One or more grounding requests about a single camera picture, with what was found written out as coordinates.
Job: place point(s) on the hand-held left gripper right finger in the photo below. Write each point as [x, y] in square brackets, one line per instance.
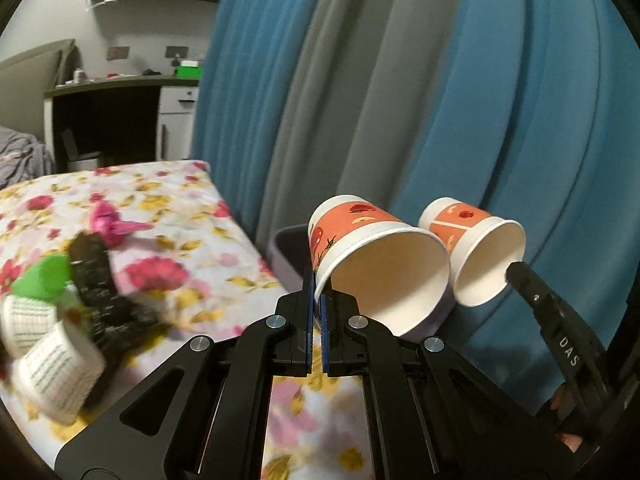
[326, 345]

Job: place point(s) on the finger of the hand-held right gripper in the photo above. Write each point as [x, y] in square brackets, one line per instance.
[525, 282]

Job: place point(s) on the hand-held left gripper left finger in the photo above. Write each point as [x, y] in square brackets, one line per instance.
[310, 340]

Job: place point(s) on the orange paper cup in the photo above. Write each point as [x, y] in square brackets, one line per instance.
[380, 270]
[480, 260]

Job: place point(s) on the grey plastic bin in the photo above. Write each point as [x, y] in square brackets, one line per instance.
[290, 255]

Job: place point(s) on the pink plastic bag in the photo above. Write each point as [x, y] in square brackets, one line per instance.
[107, 220]

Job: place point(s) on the person's right hand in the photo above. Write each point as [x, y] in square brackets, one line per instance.
[557, 399]

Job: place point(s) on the white drawer cabinet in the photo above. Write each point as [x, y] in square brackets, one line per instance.
[175, 125]

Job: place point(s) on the blue and grey curtain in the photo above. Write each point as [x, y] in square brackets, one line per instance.
[350, 85]

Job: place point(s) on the white floor bin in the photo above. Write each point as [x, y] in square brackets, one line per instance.
[85, 160]

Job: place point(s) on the green box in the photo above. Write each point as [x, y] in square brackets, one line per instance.
[190, 70]

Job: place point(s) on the dark top desk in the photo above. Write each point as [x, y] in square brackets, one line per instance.
[100, 85]

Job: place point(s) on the grey striped duvet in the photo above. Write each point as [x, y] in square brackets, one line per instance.
[20, 155]

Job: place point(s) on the grey upholstered headboard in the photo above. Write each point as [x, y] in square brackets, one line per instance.
[30, 75]

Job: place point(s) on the grey wall socket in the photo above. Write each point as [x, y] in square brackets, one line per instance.
[176, 51]
[118, 52]

